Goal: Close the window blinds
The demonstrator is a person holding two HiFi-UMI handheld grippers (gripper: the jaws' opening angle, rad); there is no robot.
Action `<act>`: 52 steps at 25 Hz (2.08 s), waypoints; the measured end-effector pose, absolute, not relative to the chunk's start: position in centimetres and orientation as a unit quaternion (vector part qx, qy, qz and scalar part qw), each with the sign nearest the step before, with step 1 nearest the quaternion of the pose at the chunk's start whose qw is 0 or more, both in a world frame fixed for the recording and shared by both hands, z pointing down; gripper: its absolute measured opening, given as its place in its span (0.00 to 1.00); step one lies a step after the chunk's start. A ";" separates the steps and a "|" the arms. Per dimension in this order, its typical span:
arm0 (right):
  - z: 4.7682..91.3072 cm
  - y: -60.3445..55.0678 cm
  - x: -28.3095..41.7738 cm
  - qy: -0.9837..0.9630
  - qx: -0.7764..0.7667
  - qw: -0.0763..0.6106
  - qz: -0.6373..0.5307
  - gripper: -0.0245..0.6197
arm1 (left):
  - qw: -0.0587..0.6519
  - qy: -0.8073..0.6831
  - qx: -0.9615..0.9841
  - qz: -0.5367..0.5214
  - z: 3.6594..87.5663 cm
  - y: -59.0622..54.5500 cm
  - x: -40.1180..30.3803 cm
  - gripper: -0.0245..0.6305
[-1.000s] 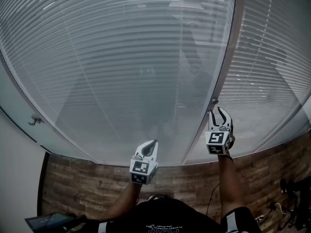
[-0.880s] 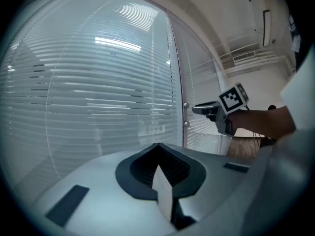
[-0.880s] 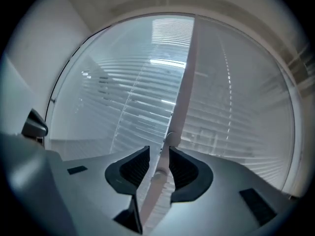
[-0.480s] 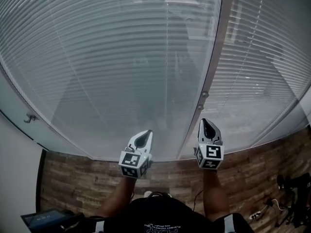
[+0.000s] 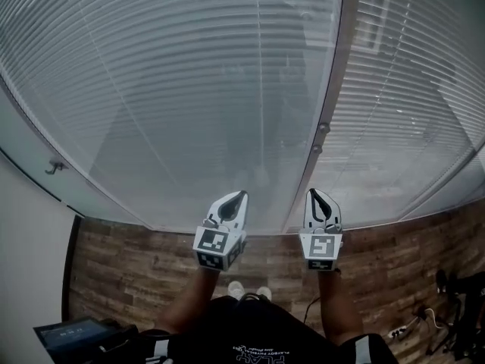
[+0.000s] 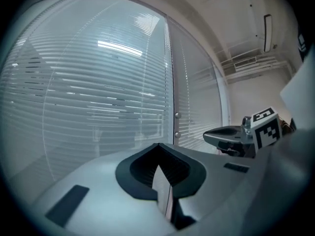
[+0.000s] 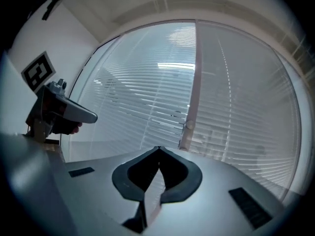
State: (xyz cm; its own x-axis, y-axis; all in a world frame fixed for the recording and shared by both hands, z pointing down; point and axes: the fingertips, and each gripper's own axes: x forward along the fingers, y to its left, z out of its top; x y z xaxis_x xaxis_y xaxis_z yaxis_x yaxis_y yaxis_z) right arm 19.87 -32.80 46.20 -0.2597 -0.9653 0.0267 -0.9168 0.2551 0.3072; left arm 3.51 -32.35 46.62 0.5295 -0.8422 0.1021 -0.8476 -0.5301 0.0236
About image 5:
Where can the person's left forearm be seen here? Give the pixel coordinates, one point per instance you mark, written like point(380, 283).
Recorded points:
point(189, 302)

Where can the person's right forearm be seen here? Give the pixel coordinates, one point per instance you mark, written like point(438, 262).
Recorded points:
point(337, 305)

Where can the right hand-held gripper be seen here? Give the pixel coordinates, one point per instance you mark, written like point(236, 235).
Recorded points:
point(320, 246)

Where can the black tripod stand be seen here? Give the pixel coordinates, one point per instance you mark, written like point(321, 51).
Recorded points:
point(470, 298)

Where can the white power strip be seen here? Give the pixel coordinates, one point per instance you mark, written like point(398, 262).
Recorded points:
point(398, 333)

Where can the person's white left shoe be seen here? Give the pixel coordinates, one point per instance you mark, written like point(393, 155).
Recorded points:
point(235, 289)

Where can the person's black shirt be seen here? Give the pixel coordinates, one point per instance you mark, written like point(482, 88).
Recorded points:
point(265, 332)

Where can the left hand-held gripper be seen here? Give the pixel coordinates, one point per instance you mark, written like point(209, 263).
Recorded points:
point(212, 241)

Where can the dark tablet screen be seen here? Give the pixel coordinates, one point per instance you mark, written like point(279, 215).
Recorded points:
point(68, 334)

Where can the frosted glass door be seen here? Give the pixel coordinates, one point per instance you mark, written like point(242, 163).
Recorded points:
point(34, 157)

